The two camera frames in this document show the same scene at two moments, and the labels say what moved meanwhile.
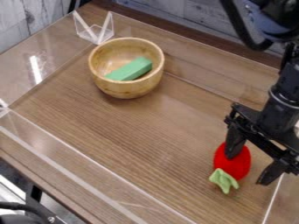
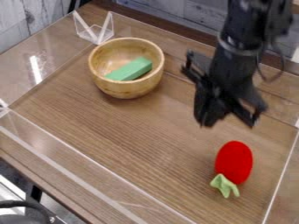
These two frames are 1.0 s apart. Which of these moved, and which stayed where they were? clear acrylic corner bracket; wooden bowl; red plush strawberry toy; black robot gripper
Moved: black robot gripper
Stayed: wooden bowl; red plush strawberry toy; clear acrylic corner bracket
